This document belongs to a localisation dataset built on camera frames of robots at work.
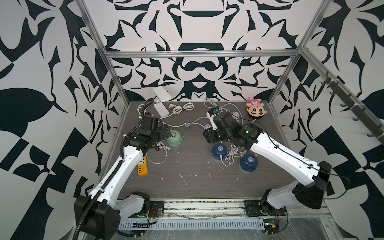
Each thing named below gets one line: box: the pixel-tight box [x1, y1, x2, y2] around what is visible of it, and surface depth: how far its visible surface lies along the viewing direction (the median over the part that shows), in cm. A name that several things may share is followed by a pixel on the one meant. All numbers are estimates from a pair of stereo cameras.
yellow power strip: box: [137, 155, 149, 177], surface depth 87 cm
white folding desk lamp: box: [152, 86, 172, 118], surface depth 97 cm
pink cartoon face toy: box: [246, 97, 268, 117], surface depth 108 cm
